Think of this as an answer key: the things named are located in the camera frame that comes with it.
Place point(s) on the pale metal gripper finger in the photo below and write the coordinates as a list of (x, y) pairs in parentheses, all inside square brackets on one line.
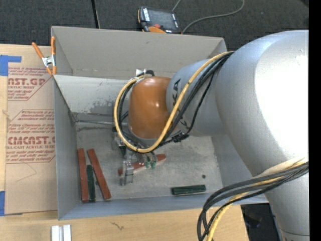
[(122, 177), (130, 176)]

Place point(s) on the brown cardboard board, red print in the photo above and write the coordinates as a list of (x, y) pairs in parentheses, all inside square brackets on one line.
[(30, 144)]

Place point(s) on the red-brown flat block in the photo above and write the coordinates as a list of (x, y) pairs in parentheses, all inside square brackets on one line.
[(160, 158), (99, 176), (83, 177)]

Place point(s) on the grey metal bin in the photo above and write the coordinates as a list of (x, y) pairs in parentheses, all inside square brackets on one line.
[(175, 172)]

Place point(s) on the dark green flat block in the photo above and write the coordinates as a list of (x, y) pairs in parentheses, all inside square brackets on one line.
[(91, 184), (188, 190)]

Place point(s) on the black cylinder on white bracket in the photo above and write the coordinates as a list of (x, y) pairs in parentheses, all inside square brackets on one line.
[(141, 72)]

